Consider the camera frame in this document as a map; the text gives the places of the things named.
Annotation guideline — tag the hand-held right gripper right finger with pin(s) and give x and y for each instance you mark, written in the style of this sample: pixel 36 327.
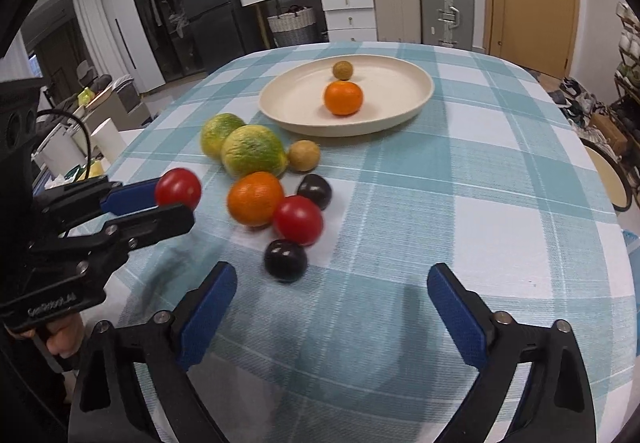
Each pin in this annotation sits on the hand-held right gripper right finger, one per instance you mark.
pixel 457 318

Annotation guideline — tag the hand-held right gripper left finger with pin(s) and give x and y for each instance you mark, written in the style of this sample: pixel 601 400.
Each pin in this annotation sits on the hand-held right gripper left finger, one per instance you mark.
pixel 207 318

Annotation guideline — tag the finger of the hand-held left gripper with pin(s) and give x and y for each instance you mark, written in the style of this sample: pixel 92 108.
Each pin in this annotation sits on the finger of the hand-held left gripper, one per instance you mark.
pixel 155 223
pixel 130 196

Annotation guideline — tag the red tomato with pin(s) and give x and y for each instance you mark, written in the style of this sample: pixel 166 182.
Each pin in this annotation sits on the red tomato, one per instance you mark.
pixel 179 187
pixel 298 221

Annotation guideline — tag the dark purple plum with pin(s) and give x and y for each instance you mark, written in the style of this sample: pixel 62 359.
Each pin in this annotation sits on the dark purple plum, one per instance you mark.
pixel 285 260
pixel 316 189

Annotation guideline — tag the orange tangerine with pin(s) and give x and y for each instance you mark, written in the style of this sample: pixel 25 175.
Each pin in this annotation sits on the orange tangerine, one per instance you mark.
pixel 255 199
pixel 343 98

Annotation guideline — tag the green yellow citrus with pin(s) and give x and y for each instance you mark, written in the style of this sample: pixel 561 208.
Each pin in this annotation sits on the green yellow citrus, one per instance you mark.
pixel 254 150
pixel 216 132

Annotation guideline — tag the brown longan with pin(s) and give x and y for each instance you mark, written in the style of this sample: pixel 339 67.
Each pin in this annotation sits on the brown longan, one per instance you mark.
pixel 303 155
pixel 343 70

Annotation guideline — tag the cream round plate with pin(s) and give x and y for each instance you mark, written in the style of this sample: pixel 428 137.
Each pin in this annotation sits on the cream round plate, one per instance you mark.
pixel 395 88

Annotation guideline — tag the person's left hand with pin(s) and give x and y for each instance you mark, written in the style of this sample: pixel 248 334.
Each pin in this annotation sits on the person's left hand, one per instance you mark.
pixel 62 338

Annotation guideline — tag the teal checked tablecloth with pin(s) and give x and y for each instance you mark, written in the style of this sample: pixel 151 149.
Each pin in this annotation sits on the teal checked tablecloth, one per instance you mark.
pixel 400 223

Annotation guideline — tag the grey office chair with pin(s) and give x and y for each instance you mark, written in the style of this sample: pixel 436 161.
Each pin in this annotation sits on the grey office chair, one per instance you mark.
pixel 92 75

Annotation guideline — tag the white tall cabinet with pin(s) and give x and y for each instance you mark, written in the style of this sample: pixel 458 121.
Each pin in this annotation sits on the white tall cabinet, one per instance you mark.
pixel 127 48

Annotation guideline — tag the white curtain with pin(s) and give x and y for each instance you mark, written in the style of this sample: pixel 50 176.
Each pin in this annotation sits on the white curtain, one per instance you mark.
pixel 90 33

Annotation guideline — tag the dark glass cabinet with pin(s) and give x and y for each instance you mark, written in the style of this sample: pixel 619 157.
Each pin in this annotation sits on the dark glass cabinet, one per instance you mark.
pixel 150 13

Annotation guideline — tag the round stool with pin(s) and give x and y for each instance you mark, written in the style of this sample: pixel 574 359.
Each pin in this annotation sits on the round stool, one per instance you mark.
pixel 607 178

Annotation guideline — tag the woven basket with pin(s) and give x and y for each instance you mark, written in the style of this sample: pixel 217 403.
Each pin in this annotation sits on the woven basket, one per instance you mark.
pixel 292 28

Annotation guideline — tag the cardboard box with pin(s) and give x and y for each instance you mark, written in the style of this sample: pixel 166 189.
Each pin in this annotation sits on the cardboard box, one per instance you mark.
pixel 607 133

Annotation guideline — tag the pile of shoes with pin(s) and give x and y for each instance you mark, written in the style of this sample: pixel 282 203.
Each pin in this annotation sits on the pile of shoes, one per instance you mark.
pixel 575 100

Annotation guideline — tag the white drawer cabinet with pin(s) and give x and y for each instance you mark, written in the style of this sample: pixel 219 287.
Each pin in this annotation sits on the white drawer cabinet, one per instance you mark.
pixel 347 15

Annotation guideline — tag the shoe rack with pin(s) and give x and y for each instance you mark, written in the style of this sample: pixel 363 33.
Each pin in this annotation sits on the shoe rack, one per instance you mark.
pixel 627 63

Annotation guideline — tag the silver suitcase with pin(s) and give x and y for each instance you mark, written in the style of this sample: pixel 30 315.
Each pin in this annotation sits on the silver suitcase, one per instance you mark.
pixel 445 8

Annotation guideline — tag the beige suitcase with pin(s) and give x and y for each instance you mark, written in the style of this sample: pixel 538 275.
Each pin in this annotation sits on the beige suitcase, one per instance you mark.
pixel 394 3

